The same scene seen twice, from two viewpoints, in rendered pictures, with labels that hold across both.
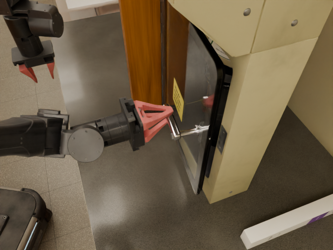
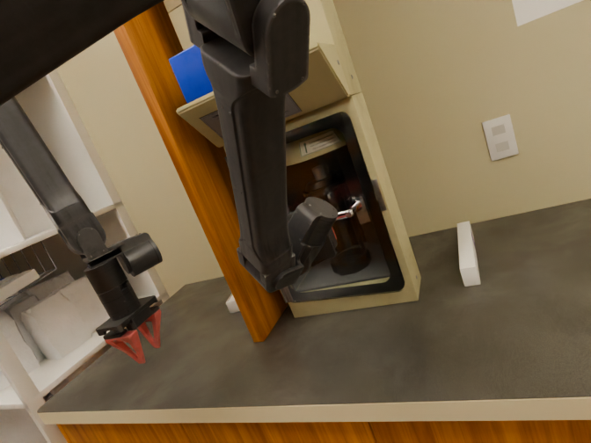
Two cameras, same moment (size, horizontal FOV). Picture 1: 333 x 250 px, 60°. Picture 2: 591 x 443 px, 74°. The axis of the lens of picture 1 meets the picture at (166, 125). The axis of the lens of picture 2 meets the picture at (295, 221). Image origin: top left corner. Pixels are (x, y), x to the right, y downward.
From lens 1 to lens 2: 63 cm
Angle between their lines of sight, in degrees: 51
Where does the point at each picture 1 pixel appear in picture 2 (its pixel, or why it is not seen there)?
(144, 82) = (251, 289)
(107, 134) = not seen: hidden behind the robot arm
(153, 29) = (231, 221)
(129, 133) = not seen: hidden behind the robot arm
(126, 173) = (331, 358)
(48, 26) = (150, 246)
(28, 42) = (127, 289)
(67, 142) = (309, 207)
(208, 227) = (443, 304)
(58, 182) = not seen: outside the picture
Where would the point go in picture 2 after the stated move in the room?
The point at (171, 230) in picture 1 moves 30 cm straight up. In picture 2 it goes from (429, 330) to (383, 188)
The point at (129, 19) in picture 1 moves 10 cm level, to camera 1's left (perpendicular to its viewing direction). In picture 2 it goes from (212, 215) to (176, 235)
